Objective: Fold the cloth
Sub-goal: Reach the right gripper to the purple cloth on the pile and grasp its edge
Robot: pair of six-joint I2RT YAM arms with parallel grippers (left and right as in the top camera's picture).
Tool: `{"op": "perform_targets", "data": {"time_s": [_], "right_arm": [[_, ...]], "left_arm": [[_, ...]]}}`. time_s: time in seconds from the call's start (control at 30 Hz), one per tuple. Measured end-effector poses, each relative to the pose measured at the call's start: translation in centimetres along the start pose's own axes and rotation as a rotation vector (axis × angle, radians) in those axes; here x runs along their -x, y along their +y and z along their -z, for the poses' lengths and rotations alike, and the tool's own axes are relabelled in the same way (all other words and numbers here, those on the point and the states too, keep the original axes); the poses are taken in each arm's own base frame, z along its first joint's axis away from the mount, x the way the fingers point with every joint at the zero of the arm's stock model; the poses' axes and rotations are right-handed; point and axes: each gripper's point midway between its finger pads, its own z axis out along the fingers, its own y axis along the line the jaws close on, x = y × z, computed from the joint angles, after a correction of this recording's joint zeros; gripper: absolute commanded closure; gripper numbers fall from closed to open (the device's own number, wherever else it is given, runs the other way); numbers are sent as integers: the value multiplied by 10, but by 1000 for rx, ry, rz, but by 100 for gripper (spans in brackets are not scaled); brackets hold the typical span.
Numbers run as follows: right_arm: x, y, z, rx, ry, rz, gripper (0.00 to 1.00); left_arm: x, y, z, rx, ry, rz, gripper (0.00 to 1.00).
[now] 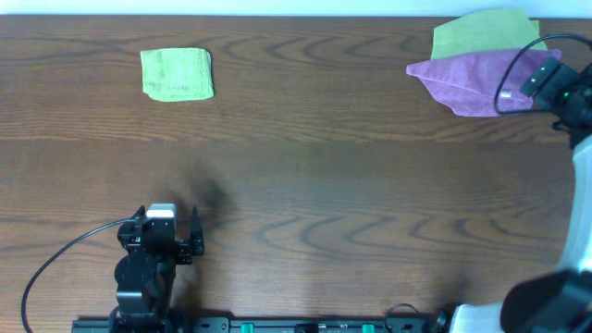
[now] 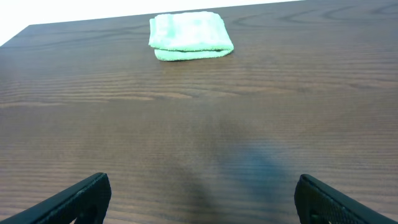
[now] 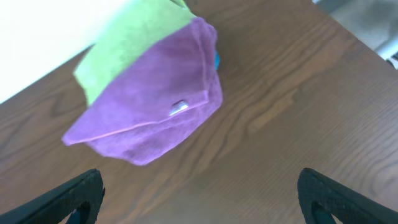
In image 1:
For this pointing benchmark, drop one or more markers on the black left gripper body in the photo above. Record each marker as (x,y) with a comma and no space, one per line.
(183,252)

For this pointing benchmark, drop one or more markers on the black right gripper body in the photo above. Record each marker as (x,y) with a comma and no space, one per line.
(558,90)

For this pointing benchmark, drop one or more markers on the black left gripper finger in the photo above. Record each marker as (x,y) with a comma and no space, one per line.
(140,212)
(196,234)

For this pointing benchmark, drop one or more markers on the purple microfibre cloth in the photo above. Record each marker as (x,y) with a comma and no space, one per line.
(467,83)

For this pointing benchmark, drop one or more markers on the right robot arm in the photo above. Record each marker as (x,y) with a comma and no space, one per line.
(559,301)

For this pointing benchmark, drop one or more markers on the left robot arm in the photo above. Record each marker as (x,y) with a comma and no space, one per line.
(145,276)

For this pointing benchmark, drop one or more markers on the unfolded green cloth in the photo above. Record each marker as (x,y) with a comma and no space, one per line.
(488,30)

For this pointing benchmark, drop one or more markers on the folded light green cloth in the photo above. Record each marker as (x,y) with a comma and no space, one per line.
(177,74)

